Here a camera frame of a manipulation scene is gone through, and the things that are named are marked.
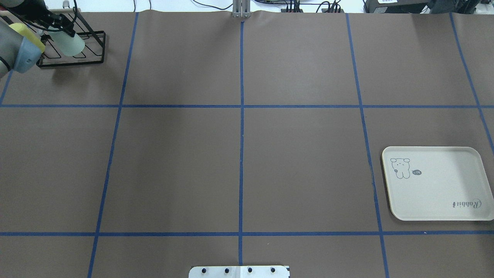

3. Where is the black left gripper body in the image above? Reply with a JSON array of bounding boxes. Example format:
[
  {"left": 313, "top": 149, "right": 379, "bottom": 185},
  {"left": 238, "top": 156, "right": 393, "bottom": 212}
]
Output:
[{"left": 8, "top": 0, "right": 53, "bottom": 24}]

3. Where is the green cup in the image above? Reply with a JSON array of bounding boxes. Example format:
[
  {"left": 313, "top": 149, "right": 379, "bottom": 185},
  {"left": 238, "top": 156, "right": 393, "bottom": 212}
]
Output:
[{"left": 48, "top": 32, "right": 85, "bottom": 56}]

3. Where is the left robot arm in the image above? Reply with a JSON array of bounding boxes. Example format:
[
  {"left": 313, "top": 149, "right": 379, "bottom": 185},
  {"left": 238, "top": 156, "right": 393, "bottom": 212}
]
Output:
[{"left": 1, "top": 0, "right": 79, "bottom": 77}]

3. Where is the yellow cup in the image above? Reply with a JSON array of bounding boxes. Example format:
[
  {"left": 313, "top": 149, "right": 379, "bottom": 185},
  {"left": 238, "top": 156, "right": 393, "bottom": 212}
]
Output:
[{"left": 9, "top": 23, "right": 46, "bottom": 53}]

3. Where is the cream rabbit tray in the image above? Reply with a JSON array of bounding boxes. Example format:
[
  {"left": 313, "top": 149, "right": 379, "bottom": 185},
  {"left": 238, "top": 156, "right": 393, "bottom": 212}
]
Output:
[{"left": 381, "top": 146, "right": 493, "bottom": 221}]

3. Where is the orange usb hub far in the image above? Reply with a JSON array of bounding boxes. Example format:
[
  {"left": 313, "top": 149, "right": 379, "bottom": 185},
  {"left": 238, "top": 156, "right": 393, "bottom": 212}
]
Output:
[{"left": 281, "top": 0, "right": 303, "bottom": 14}]

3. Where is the black mini computer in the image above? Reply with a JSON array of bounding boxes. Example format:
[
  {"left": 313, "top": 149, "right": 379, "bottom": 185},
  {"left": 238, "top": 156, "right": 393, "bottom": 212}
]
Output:
[{"left": 364, "top": 0, "right": 429, "bottom": 14}]

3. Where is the black wire cup rack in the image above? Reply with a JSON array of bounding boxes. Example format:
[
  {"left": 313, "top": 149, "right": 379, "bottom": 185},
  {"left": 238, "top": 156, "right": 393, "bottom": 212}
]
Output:
[{"left": 0, "top": 7, "right": 106, "bottom": 68}]

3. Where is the aluminium frame post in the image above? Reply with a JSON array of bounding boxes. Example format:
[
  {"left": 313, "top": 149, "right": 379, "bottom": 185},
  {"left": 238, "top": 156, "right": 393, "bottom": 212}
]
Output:
[{"left": 232, "top": 0, "right": 252, "bottom": 18}]

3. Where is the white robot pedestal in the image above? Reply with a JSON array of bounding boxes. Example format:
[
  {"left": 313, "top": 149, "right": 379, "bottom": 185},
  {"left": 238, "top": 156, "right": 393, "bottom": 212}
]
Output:
[{"left": 188, "top": 265, "right": 291, "bottom": 278}]

